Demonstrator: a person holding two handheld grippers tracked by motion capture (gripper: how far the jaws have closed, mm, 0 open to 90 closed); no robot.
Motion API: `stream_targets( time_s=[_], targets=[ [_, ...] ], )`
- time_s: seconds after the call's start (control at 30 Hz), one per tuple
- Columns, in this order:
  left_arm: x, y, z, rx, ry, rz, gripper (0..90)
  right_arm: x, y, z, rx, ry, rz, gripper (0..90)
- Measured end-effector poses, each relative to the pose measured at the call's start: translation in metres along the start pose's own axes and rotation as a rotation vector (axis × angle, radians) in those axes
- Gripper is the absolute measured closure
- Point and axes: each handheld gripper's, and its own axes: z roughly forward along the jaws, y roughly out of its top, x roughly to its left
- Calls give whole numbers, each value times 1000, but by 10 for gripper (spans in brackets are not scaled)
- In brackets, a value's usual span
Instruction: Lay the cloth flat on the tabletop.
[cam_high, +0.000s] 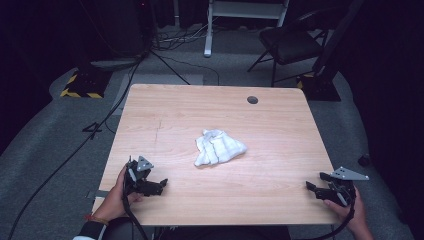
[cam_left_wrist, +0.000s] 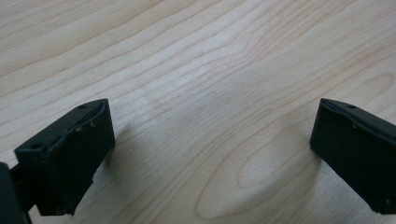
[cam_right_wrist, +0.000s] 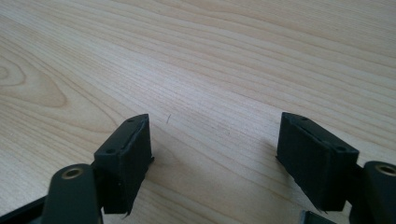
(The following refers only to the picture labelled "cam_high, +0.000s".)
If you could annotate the large black box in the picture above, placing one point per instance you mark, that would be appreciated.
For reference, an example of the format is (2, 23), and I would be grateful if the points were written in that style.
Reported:
(116, 30)

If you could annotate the black yellow striped stand base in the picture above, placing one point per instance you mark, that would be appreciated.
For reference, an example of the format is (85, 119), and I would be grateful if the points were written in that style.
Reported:
(85, 85)

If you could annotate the thin black tripod leg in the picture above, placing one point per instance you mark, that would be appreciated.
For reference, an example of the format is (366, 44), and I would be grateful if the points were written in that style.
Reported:
(170, 67)

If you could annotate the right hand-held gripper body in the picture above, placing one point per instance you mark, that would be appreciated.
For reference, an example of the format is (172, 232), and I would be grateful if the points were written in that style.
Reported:
(343, 190)

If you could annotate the white towel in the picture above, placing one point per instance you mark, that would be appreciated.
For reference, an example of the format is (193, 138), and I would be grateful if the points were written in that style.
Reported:
(218, 148)

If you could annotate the person's dark clothed leg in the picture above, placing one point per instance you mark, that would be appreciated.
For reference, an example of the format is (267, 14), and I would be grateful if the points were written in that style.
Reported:
(121, 230)

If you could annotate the person's right hand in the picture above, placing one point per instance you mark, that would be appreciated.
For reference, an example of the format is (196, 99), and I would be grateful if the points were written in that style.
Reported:
(356, 213)

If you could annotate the person's left hand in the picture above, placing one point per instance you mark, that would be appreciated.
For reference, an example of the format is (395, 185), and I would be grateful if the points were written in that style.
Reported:
(113, 203)

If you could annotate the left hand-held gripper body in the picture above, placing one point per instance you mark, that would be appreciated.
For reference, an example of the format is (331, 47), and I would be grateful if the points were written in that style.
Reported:
(146, 186)

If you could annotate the grey tape strip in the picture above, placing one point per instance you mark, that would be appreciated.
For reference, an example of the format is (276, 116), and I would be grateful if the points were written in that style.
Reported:
(100, 193)

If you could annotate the black stand with striped base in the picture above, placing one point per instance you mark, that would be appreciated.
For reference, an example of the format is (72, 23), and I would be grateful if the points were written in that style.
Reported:
(328, 66)

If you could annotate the small black floor object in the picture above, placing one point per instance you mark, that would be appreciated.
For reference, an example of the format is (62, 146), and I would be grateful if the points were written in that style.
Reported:
(364, 160)

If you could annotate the black folding chair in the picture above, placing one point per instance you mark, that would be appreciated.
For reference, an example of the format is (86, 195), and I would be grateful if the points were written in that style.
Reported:
(290, 41)

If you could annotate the white metal desk frame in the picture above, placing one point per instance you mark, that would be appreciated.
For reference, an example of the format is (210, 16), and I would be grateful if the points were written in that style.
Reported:
(243, 10)

